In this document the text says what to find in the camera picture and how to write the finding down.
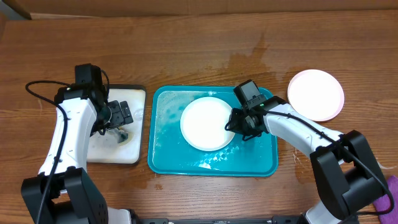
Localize green and yellow sponge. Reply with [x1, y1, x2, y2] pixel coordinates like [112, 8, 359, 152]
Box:
[113, 129, 134, 146]

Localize white plate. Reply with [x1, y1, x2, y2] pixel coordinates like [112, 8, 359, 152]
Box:
[287, 69, 345, 122]
[180, 96, 235, 152]

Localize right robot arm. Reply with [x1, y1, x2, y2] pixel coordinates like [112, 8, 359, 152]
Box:
[224, 94, 394, 223]

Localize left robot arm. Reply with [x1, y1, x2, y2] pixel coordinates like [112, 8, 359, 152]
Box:
[21, 87, 133, 223]

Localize black tray with white liner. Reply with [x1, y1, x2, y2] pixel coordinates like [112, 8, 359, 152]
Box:
[87, 84, 146, 164]

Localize teal plastic serving tray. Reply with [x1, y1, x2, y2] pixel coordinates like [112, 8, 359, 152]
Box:
[147, 85, 279, 177]

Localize purple cloth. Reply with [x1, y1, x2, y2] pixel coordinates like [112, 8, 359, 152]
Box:
[373, 175, 398, 224]

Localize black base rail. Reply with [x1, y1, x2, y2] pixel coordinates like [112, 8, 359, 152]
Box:
[131, 214, 309, 224]

